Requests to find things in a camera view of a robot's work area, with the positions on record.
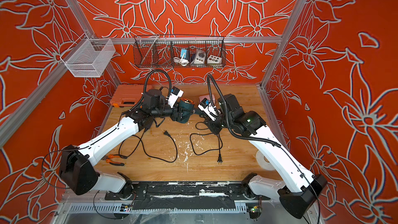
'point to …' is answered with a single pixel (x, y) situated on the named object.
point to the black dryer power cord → (166, 132)
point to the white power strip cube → (213, 59)
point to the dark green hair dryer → (187, 106)
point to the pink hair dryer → (207, 96)
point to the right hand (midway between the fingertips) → (203, 120)
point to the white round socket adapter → (200, 57)
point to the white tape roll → (263, 163)
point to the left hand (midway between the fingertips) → (189, 107)
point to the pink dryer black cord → (219, 159)
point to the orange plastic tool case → (130, 95)
